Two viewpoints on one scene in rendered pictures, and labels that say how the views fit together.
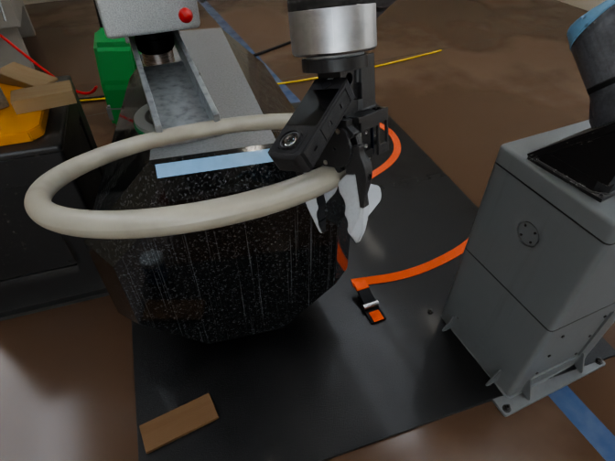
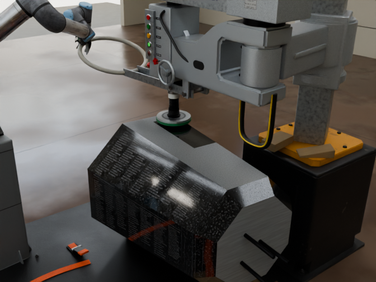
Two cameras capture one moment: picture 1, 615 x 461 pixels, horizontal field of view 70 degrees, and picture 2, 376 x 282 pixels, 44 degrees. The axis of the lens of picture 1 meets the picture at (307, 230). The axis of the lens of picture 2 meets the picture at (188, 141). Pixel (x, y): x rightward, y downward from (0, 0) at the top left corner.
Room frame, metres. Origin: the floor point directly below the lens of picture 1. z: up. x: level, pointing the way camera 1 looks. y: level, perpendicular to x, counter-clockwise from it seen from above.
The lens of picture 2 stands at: (3.76, -0.42, 1.97)
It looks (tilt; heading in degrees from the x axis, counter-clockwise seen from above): 24 degrees down; 161
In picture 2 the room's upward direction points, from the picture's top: 1 degrees clockwise
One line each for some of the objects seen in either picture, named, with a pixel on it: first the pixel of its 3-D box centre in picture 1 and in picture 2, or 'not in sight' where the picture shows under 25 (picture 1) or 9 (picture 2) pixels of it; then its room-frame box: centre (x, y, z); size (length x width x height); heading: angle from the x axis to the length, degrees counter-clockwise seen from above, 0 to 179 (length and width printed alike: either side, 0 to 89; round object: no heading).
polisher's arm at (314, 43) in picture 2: not in sight; (306, 44); (1.56, 1.04, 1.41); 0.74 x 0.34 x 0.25; 119
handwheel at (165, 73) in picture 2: not in sight; (170, 71); (1.32, 0.33, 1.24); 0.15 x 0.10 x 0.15; 22
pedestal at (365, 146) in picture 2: (22, 196); (302, 193); (1.46, 1.21, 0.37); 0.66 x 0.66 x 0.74; 19
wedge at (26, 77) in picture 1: (26, 75); (315, 150); (1.67, 1.10, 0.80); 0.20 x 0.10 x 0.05; 71
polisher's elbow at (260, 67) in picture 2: not in sight; (260, 62); (1.78, 0.64, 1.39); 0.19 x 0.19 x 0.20
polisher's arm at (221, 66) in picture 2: not in sight; (219, 60); (1.54, 0.53, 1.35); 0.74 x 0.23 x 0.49; 22
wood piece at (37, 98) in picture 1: (44, 96); (277, 141); (1.49, 0.95, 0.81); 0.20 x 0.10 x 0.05; 117
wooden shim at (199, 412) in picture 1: (179, 422); not in sight; (0.65, 0.44, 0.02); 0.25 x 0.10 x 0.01; 118
